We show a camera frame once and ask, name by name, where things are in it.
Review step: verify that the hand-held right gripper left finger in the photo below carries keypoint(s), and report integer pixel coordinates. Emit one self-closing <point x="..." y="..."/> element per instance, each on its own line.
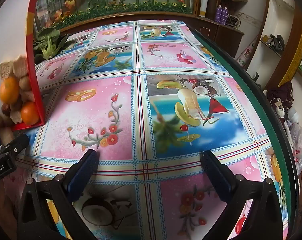
<point x="87" y="165"/>

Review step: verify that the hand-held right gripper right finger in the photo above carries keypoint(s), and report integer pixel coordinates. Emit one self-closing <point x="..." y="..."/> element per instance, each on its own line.
<point x="213" y="170"/>

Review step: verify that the red-edged white box lid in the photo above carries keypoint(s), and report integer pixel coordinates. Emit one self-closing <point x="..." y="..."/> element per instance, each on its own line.
<point x="34" y="67"/>

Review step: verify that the pale walnut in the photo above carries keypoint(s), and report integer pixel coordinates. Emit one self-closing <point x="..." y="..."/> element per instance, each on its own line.
<point x="6" y="70"/>
<point x="20" y="65"/>
<point x="16" y="117"/>

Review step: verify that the orange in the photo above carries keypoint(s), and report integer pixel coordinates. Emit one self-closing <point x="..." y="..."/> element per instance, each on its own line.
<point x="30" y="113"/>
<point x="9" y="90"/>

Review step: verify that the dark red date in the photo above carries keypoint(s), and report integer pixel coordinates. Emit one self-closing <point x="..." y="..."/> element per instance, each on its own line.
<point x="6" y="110"/>

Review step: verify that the clear plastic bag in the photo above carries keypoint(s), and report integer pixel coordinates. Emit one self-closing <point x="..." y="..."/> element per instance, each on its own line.
<point x="301" y="147"/>

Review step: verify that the pile of household clutter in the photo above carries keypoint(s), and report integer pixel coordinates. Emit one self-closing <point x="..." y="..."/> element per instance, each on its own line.
<point x="287" y="116"/>

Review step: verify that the dark red cloth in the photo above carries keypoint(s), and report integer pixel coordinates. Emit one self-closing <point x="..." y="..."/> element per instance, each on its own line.
<point x="281" y="92"/>

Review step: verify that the green bok choy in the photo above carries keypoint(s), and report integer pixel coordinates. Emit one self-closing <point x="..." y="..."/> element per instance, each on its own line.
<point x="49" y="47"/>

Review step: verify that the green-edged table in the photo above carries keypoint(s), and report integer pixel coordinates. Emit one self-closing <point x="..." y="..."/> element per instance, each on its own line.
<point x="241" y="66"/>

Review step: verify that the printed plaid tablecloth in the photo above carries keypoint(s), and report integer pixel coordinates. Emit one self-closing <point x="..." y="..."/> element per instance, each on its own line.
<point x="166" y="67"/>

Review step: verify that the floral patterned tube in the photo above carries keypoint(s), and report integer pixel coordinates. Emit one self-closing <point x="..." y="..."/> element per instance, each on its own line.
<point x="247" y="52"/>

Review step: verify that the wooden display cabinet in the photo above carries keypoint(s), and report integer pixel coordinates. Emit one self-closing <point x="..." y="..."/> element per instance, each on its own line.
<point x="228" y="37"/>

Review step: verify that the floral glass panel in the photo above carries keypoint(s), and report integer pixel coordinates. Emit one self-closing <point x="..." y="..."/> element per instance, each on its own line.
<point x="116" y="0"/>

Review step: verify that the dark items on wall shelf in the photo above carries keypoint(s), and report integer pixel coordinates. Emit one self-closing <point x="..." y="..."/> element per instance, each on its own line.
<point x="276" y="42"/>

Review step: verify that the yellow wooden arch frame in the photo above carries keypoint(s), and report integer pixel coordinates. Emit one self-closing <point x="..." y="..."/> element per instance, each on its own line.
<point x="294" y="50"/>

